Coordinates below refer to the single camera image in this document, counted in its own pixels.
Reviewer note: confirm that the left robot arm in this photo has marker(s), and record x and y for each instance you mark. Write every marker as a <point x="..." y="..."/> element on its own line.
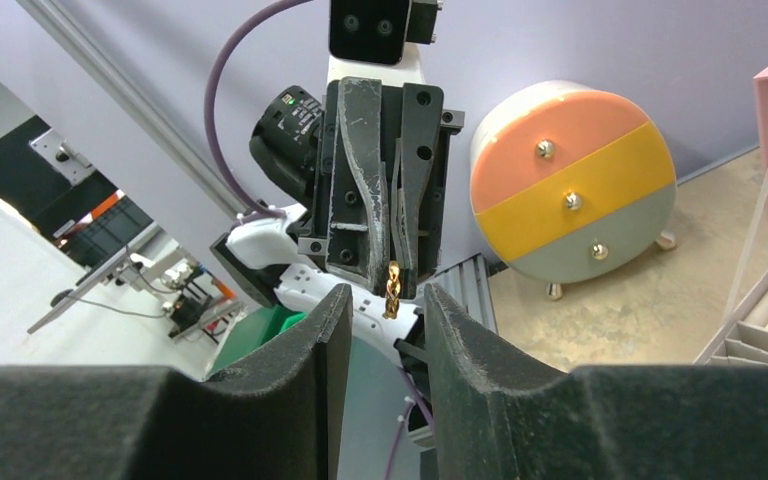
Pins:
<point x="265" y="251"/>

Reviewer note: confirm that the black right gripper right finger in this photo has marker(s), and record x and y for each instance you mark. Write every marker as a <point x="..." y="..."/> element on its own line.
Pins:
<point x="501" y="414"/>

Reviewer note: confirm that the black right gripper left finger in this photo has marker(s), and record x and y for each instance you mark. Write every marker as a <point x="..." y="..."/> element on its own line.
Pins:
<point x="275" y="414"/>

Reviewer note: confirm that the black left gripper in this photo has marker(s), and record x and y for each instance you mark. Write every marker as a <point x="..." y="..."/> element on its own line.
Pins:
<point x="379" y="183"/>

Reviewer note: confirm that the white cylinder orange lid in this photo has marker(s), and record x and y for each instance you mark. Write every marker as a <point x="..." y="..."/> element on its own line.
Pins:
<point x="569" y="183"/>

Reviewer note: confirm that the aluminium frame rail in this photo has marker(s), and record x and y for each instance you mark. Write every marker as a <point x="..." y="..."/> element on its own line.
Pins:
<point x="68" y="32"/>

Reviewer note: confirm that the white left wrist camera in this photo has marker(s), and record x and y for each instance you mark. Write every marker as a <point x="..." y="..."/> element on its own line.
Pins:
<point x="380" y="39"/>

